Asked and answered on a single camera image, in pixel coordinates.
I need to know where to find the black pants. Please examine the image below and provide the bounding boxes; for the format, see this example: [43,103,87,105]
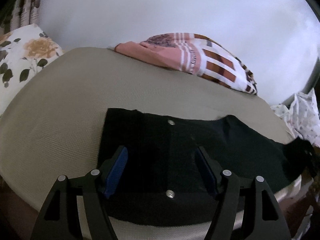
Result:
[97,108,319,226]

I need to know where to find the white dotted crumpled cloth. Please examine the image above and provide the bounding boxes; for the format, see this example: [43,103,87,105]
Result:
[271,88,320,148]

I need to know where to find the pink plaid folded blanket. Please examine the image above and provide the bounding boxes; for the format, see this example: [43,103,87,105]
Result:
[114,33,258,95]

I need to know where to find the floral pillow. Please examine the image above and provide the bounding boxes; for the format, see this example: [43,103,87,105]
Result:
[1,24,64,113]

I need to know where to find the striped curtain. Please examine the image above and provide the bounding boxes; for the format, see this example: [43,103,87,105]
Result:
[1,0,41,35]

